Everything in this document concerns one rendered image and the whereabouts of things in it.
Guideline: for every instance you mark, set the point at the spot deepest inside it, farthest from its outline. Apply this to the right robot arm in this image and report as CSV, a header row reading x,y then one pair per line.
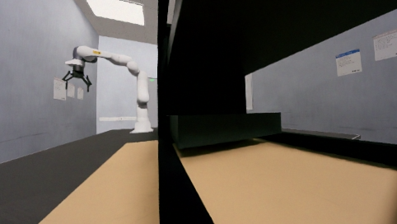
x,y
84,54

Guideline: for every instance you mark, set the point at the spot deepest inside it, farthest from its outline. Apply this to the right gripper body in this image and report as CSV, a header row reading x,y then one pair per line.
x,y
79,70

